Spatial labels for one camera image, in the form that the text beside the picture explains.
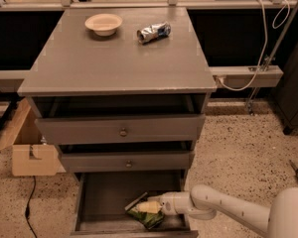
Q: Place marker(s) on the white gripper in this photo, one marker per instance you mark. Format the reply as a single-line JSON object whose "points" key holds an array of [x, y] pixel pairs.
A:
{"points": [[169, 203]]}

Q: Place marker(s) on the green jalapeno chip bag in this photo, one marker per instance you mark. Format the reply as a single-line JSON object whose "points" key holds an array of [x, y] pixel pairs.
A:
{"points": [[148, 220]]}

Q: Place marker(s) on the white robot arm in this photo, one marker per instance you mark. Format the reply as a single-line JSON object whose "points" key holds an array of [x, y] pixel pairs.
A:
{"points": [[280, 220]]}

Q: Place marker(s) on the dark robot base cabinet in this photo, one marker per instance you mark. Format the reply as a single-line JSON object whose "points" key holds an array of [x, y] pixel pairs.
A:
{"points": [[285, 95]]}

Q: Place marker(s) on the grey open bottom drawer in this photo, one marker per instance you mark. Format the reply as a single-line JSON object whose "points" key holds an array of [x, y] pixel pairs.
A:
{"points": [[102, 198]]}

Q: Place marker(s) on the grey top drawer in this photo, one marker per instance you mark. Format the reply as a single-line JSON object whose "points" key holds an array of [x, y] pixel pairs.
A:
{"points": [[133, 129]]}

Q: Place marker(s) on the grey middle drawer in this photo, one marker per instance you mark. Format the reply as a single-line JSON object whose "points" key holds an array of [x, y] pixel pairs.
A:
{"points": [[125, 162]]}

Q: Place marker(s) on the grey drawer cabinet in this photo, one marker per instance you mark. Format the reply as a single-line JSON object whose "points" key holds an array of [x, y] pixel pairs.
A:
{"points": [[124, 112]]}

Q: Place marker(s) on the light wooden block stand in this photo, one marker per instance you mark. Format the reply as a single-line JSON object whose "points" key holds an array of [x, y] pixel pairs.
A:
{"points": [[31, 155]]}

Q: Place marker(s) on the crushed silver blue can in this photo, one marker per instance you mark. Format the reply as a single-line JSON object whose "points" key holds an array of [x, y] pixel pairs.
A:
{"points": [[153, 32]]}

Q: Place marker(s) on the cream shallow bowl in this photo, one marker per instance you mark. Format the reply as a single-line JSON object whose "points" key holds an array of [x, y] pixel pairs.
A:
{"points": [[104, 24]]}

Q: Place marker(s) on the grey metal railing frame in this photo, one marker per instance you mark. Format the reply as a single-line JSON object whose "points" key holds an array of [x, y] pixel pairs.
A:
{"points": [[245, 75]]}

